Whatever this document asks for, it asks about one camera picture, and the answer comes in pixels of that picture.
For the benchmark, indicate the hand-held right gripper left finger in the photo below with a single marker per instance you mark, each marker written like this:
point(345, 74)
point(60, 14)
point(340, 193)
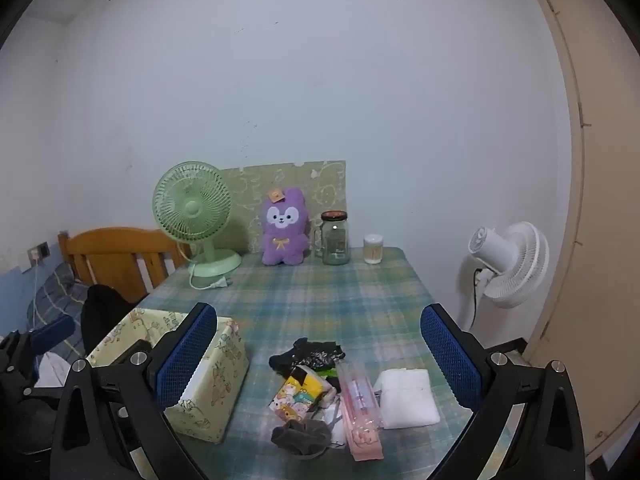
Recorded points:
point(185, 355)

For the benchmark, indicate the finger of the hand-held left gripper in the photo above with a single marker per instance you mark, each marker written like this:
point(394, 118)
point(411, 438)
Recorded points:
point(52, 334)
point(12, 360)

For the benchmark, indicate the blue plaid pillow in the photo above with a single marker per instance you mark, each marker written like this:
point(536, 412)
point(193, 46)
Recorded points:
point(55, 290)

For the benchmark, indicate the yellow printed storage box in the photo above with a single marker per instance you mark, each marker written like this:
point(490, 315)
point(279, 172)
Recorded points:
point(220, 385)

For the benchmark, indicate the white standing fan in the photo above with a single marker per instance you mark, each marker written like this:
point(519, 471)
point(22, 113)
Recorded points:
point(515, 270)

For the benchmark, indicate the plaid tablecloth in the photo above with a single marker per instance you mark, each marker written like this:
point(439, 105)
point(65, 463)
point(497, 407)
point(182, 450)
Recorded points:
point(325, 305)

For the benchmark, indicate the green desk fan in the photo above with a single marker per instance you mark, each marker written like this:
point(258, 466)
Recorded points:
point(192, 207)

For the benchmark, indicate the pink transparent case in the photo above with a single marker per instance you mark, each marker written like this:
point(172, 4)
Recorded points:
point(360, 410)

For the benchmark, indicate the green tissue pack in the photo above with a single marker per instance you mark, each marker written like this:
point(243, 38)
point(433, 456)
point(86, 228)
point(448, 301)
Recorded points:
point(327, 372)

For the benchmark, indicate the white towel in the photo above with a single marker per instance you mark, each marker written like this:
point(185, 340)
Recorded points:
point(407, 400)

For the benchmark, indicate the black jacket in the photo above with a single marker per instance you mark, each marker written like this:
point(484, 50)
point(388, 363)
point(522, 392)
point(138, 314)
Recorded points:
point(107, 305)

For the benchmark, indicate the glass jar mug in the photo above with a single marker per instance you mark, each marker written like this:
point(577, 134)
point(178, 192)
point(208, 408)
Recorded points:
point(335, 245)

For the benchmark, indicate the beige door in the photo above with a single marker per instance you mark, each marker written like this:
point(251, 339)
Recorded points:
point(610, 210)

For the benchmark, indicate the wooden bed headboard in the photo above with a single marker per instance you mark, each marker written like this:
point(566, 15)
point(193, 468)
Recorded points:
point(115, 245)

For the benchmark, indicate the wall outlet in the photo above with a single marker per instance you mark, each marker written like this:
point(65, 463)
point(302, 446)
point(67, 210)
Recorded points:
point(39, 251)

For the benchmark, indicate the white cloth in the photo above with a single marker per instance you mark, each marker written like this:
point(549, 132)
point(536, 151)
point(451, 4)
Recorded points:
point(52, 372)

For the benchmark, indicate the green patterned board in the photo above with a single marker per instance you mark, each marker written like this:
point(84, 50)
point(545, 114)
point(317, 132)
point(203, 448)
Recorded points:
point(300, 180)

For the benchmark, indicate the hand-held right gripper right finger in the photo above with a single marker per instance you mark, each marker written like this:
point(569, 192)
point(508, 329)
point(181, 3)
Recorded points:
point(450, 355)

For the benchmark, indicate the cartoon print tissue pack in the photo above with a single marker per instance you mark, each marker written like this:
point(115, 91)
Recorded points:
point(300, 400)

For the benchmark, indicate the grey sock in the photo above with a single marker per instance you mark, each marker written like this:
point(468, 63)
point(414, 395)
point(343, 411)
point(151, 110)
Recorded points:
point(300, 437)

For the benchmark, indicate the cotton swab container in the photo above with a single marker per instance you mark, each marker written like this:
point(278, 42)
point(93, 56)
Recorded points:
point(373, 252)

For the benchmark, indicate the purple plush toy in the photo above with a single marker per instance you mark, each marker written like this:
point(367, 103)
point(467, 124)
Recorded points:
point(282, 245)

